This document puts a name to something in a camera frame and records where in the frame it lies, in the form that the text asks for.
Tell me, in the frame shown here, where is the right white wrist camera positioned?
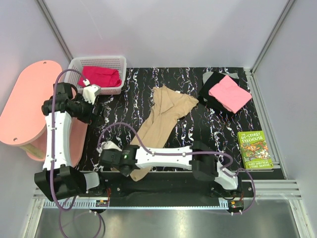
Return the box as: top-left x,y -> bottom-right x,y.
97,141 -> 122,153

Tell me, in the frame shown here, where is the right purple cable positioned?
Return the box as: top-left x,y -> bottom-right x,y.
97,122 -> 256,215

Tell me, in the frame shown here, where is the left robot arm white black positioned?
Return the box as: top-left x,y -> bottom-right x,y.
34,82 -> 107,202

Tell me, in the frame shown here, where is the beige t shirt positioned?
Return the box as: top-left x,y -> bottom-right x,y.
110,84 -> 199,182

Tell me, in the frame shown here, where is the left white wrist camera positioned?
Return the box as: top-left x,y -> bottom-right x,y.
82,79 -> 101,105

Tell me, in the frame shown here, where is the white plastic basket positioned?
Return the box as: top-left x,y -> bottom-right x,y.
64,56 -> 127,95

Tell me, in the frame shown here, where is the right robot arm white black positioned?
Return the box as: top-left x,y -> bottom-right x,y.
99,141 -> 243,197

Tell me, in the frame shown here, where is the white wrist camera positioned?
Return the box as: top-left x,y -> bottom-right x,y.
97,141 -> 122,153
82,79 -> 101,105

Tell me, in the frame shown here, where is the green treehouse book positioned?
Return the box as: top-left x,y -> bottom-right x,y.
237,130 -> 273,170

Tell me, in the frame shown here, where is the pink tiered shelf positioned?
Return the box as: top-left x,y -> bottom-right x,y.
0,60 -> 89,162

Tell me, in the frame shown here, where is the pink folded t shirt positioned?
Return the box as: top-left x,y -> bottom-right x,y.
209,75 -> 252,114

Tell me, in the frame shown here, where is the purple cable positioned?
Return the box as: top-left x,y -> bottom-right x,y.
49,69 -> 106,236
97,122 -> 256,215

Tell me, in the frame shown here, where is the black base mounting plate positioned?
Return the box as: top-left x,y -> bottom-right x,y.
78,172 -> 254,209

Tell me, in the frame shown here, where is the black folded t shirt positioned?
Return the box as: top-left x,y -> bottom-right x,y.
198,74 -> 228,111

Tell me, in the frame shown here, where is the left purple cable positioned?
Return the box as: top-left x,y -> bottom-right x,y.
49,69 -> 106,236

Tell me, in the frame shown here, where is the magenta t shirt in basket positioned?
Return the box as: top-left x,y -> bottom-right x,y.
82,66 -> 122,88

